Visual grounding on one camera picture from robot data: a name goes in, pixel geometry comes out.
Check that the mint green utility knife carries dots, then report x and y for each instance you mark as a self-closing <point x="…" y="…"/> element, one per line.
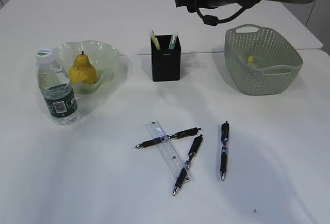
<point x="173" y="40"/>

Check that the yellow green pen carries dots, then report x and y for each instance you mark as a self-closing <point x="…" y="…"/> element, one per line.
<point x="154" y="40"/>

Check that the yellow white waste paper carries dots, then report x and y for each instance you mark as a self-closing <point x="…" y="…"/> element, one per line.
<point x="264" y="65"/>

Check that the black pen apart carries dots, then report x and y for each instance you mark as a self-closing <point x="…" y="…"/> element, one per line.
<point x="224" y="149"/>

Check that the yellow pear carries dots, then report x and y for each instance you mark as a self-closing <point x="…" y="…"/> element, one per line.
<point x="82" y="71"/>

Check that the black pen across ruler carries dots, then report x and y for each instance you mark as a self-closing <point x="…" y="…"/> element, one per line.
<point x="178" y="135"/>

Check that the clear water bottle green label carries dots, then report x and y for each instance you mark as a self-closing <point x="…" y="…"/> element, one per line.
<point x="56" y="88"/>

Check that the clear plastic ruler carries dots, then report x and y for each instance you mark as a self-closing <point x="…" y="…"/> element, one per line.
<point x="167" y="151"/>

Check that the black square pen holder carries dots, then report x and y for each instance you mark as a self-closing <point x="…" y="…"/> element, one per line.
<point x="165" y="63"/>

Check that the green woven plastic basket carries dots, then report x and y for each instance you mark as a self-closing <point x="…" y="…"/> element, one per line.
<point x="250" y="39"/>

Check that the green glass scalloped plate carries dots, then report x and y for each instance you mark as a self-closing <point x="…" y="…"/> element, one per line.
<point x="102" y="56"/>

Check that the black pen under ruler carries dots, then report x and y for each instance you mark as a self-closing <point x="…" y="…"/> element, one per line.
<point x="183" y="176"/>

